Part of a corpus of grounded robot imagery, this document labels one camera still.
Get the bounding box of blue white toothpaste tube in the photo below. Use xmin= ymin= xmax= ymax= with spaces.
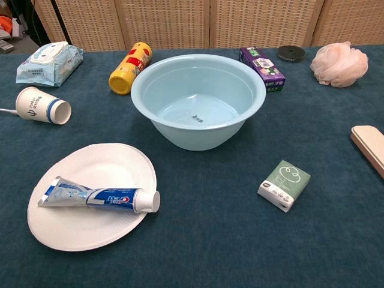
xmin=37 ymin=176 xmax=161 ymax=214

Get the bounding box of white paper cup blue band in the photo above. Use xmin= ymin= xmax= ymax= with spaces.
xmin=15 ymin=86 xmax=72 ymax=125

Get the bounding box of light blue plastic basin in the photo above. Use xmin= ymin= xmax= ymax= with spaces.
xmin=130 ymin=53 xmax=267 ymax=152

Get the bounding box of purple box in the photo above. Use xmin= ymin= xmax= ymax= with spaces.
xmin=239 ymin=46 xmax=287 ymax=93

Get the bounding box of pink plastic case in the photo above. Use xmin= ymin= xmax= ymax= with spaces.
xmin=350 ymin=125 xmax=384 ymax=180

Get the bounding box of white paper plate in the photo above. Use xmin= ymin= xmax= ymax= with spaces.
xmin=26 ymin=142 xmax=158 ymax=252

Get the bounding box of dark teal table cloth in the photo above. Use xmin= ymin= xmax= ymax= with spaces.
xmin=0 ymin=44 xmax=384 ymax=288

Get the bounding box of green white tissue pack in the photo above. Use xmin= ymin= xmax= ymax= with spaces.
xmin=257 ymin=159 xmax=311 ymax=214

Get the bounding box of yellow bottle red label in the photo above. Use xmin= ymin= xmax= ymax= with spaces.
xmin=108 ymin=41 xmax=153 ymax=95

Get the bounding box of wicker folding screen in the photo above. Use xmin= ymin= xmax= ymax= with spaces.
xmin=34 ymin=0 xmax=384 ymax=52

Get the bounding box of black round disc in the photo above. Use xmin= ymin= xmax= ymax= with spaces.
xmin=277 ymin=44 xmax=306 ymax=62

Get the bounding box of light blue wet wipes pack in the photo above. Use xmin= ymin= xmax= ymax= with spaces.
xmin=15 ymin=41 xmax=84 ymax=88

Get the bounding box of pink bath pouf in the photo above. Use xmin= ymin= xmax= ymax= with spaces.
xmin=310 ymin=41 xmax=369 ymax=88

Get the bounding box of black tripod stand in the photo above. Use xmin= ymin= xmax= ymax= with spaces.
xmin=49 ymin=0 xmax=73 ymax=46

